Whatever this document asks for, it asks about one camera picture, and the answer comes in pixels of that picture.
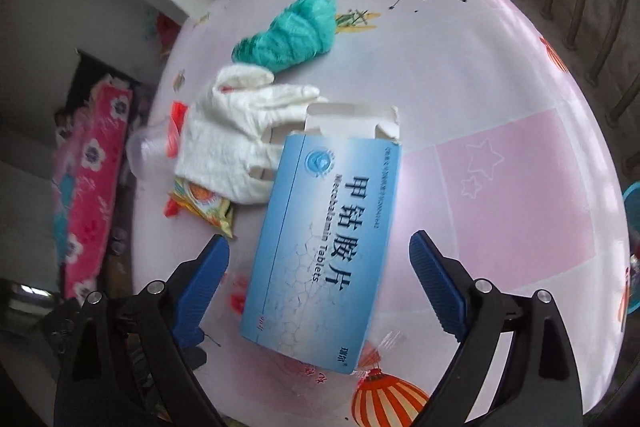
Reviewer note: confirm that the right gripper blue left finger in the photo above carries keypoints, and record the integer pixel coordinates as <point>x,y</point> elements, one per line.
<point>131,361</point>

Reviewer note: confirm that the blue plastic mesh trash basket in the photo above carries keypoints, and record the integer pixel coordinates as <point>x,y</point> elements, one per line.
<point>631,199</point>

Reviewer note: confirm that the blue medicine tablet box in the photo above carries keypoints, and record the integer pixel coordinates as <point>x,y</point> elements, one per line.
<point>322,249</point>

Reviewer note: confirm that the colourful snack wrapper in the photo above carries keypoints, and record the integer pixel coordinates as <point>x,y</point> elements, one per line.
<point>202,203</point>

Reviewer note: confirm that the clear plastic cup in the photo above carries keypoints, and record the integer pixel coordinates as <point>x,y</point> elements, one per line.
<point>153,149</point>

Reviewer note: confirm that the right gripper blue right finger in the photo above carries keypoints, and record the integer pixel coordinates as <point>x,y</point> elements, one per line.
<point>539,384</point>

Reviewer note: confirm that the teal yarn bundle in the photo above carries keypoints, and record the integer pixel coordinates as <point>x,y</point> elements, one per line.
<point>303,31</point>

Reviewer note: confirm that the pink floral quilt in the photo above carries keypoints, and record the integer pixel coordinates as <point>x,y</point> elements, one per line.
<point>86,167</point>

